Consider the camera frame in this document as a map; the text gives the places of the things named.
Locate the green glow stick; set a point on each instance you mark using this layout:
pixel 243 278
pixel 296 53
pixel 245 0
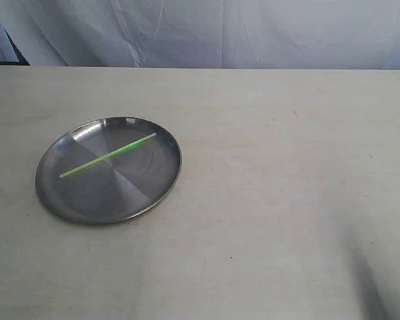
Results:
pixel 111 154

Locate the white backdrop cloth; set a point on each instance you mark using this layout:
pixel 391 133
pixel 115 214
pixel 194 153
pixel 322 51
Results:
pixel 207 34

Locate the round stainless steel plate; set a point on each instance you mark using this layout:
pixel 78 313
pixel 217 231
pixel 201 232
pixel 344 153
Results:
pixel 116 189

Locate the black frame corner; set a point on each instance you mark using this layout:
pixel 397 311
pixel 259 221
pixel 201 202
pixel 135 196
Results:
pixel 19 59

